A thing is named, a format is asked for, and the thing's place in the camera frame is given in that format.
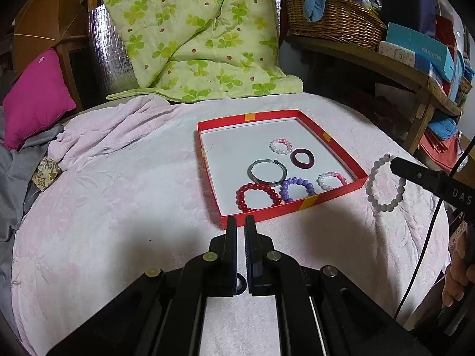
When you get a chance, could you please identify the pink white bead bracelet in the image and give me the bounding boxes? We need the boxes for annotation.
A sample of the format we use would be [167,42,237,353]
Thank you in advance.
[316,171,348,193]
[269,137,292,155]

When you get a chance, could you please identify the dark red hair tie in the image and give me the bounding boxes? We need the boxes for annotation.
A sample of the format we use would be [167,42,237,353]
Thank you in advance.
[290,148,315,170]

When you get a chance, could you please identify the grey cloth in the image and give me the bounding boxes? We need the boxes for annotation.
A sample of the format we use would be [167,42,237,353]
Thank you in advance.
[0,106,66,342]

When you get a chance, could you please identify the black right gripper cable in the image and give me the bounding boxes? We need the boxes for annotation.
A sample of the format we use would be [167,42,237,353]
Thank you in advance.
[393,133,475,320]

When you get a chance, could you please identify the small patterned pouch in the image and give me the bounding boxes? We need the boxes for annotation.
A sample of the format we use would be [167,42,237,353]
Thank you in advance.
[31,156,62,193]

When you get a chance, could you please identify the purple bead bracelet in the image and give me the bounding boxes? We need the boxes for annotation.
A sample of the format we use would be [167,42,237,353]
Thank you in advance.
[279,177,316,204]

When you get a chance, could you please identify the magenta pillow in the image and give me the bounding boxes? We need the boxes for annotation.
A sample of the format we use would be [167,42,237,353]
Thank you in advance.
[1,48,77,151]

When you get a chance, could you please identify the navy blue bag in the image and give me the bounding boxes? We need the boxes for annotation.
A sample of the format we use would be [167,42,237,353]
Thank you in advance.
[378,0,437,40]

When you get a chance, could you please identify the red shallow tray box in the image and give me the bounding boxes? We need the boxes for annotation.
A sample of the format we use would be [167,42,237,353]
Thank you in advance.
[197,109,369,231]

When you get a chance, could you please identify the wooden bench table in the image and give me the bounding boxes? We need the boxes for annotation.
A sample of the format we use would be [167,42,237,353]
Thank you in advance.
[281,33,465,155]

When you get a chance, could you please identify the wicker basket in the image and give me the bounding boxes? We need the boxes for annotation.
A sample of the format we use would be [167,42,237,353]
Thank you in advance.
[283,0,387,51]

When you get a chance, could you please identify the green floral quilt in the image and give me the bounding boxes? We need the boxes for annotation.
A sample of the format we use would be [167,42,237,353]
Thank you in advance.
[95,0,303,104]

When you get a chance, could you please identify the brown folded board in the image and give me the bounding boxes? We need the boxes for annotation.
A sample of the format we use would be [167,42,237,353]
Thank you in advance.
[12,0,92,44]

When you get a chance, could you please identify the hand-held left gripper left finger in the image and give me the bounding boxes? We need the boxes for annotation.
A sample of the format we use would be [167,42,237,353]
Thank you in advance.
[46,215,239,356]

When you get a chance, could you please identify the person's right hand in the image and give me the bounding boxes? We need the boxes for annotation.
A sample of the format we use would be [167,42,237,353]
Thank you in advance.
[442,229,475,309]

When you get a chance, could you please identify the white and blue box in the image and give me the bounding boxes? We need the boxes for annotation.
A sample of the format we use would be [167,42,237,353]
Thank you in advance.
[378,41,447,83]

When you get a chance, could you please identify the light blue cardboard box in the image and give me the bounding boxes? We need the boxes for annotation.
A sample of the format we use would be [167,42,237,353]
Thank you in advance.
[385,22,455,72]

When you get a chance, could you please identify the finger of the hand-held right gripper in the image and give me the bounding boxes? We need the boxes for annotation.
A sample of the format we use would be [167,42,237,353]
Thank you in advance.
[389,155,447,198]

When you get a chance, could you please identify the silver bangle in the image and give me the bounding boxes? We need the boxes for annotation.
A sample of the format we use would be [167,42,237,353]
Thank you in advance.
[247,158,287,187]

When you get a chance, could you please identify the silver foil sheet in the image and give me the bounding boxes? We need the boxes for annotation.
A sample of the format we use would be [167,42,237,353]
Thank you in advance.
[86,3,140,96]

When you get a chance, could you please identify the stack of folded cloth bags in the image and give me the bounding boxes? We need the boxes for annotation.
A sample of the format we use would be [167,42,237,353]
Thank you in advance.
[420,116,463,157]

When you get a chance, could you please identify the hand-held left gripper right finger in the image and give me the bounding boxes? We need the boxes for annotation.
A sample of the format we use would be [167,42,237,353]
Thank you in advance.
[244,215,436,356]

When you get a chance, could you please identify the red bead bracelet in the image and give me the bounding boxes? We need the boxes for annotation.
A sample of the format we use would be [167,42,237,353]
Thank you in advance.
[235,182,283,214]

